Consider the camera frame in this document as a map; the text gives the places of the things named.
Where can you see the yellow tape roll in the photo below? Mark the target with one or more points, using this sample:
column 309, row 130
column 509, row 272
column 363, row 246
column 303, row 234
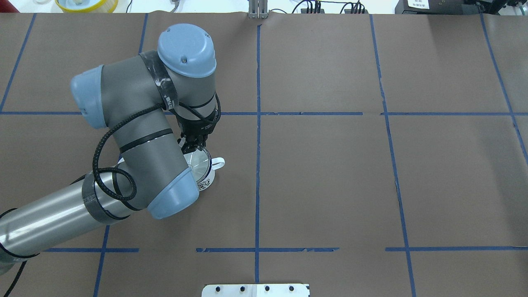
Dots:
column 87, row 6

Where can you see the black power strip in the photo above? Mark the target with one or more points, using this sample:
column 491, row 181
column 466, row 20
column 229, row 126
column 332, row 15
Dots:
column 328, row 7

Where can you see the clear glass funnel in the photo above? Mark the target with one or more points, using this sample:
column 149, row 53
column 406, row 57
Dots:
column 200, row 163

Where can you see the white enamel mug blue rim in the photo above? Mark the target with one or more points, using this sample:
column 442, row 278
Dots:
column 217, row 163

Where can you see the aluminium frame post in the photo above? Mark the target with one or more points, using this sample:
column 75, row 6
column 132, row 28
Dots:
column 258, row 9

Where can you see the white pedestal base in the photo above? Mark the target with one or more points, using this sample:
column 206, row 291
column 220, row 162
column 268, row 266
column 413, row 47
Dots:
column 257, row 290

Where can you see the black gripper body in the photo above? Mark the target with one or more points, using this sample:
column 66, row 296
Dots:
column 194, row 133

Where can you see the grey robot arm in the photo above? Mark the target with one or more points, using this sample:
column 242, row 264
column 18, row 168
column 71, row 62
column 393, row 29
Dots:
column 157, row 107

